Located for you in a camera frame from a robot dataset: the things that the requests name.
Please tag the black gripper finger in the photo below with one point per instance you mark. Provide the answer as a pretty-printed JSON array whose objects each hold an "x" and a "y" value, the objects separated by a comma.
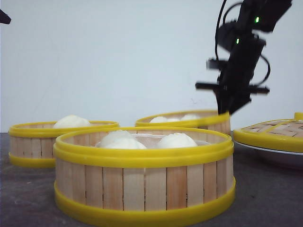
[{"x": 4, "y": 18}]

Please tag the front right white bun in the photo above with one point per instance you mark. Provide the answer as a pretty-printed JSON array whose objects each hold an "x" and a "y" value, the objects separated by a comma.
[{"x": 176, "y": 140}]

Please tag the rear right white bun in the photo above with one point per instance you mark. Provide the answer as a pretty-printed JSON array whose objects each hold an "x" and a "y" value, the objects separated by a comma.
[{"x": 189, "y": 117}]

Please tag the bamboo steamer basket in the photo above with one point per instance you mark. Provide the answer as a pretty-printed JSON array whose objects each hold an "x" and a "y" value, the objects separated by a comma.
[
  {"x": 209, "y": 119},
  {"x": 31, "y": 144},
  {"x": 153, "y": 187}
]

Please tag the white bun in left basket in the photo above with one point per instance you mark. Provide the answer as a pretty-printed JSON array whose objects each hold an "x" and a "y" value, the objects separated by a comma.
[{"x": 71, "y": 121}]

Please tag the front left white bun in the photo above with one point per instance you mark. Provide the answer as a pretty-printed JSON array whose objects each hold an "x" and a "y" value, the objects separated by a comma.
[{"x": 120, "y": 140}]

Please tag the white plate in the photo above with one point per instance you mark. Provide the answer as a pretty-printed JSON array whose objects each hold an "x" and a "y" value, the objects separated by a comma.
[{"x": 293, "y": 160}]

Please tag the rear left white bun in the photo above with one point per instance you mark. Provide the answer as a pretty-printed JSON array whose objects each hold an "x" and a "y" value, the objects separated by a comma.
[{"x": 159, "y": 119}]

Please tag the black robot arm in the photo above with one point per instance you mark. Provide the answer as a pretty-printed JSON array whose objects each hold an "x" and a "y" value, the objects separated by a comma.
[{"x": 259, "y": 15}]

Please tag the woven bamboo steamer lid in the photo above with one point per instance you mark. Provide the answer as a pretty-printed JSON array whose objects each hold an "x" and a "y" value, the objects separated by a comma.
[{"x": 282, "y": 134}]

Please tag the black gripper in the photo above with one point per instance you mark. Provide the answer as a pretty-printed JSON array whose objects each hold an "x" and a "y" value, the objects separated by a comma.
[{"x": 233, "y": 88}]

